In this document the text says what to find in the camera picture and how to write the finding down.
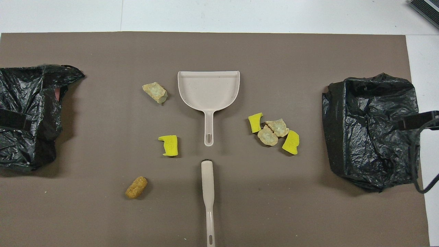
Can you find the brown table mat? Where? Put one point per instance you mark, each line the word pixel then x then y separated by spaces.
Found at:
pixel 240 51

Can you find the beige hand brush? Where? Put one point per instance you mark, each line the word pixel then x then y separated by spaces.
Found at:
pixel 207 181

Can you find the bin lined with black bag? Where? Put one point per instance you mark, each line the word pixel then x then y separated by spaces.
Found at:
pixel 370 130
pixel 31 147

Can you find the beige plastic dustpan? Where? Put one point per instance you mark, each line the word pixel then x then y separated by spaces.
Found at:
pixel 208 89

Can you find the dark ribbed box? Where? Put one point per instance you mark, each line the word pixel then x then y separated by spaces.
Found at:
pixel 427 8

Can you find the pale beige foam chunk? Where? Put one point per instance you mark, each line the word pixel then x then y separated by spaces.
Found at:
pixel 155 92
pixel 278 127
pixel 267 137

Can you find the yellow sponge piece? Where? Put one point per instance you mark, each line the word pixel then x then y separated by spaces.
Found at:
pixel 254 123
pixel 291 142
pixel 170 145

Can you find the orange-brown sponge lump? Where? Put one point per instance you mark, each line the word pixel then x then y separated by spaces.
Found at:
pixel 136 187

